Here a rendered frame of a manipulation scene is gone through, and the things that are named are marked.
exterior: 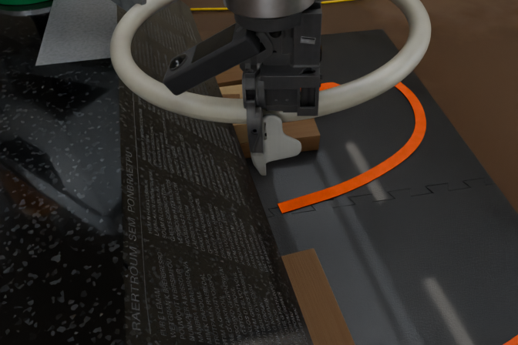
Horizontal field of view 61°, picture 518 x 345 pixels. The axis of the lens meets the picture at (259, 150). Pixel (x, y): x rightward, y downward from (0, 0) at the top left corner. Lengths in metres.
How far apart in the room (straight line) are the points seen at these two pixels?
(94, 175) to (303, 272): 0.81
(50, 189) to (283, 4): 0.40
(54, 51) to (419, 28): 0.64
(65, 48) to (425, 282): 1.20
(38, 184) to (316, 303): 0.84
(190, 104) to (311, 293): 0.85
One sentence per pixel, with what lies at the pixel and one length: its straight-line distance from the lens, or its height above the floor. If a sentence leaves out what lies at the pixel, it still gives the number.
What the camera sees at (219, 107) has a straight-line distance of 0.52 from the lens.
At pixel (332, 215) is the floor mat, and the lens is 1.58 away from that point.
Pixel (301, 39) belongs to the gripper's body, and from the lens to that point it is 0.45.
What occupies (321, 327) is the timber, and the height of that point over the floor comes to 0.13.
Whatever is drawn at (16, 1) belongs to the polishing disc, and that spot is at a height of 0.84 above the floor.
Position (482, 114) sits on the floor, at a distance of 2.20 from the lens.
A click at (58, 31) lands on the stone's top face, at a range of 0.98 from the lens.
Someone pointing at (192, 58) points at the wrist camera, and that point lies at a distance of 0.48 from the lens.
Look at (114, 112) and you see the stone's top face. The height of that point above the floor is 0.83.
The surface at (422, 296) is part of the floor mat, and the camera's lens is 1.49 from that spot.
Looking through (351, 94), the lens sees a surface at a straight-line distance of 0.53.
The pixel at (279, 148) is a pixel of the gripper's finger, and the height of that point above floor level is 0.92.
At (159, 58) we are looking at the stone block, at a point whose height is 0.76.
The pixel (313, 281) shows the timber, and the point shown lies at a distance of 1.30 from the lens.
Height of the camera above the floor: 1.28
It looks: 46 degrees down
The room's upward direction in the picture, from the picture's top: straight up
